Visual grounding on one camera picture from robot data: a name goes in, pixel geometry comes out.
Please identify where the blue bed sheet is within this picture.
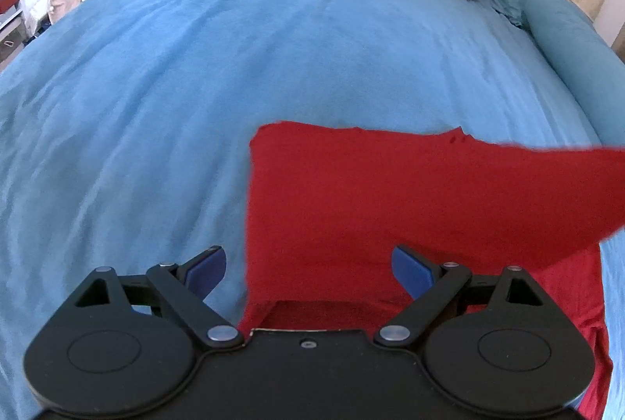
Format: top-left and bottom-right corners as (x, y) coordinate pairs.
(0, 0), (625, 420)

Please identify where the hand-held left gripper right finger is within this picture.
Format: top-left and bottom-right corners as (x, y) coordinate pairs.
(373, 245), (546, 347)

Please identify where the blue bolster pillow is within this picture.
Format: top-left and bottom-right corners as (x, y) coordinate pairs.
(481, 0), (625, 151)

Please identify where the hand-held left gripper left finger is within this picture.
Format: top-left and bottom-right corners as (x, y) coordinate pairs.
(71, 246), (245, 349)

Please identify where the red garment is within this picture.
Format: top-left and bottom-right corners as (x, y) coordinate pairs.
(237, 121), (625, 420)

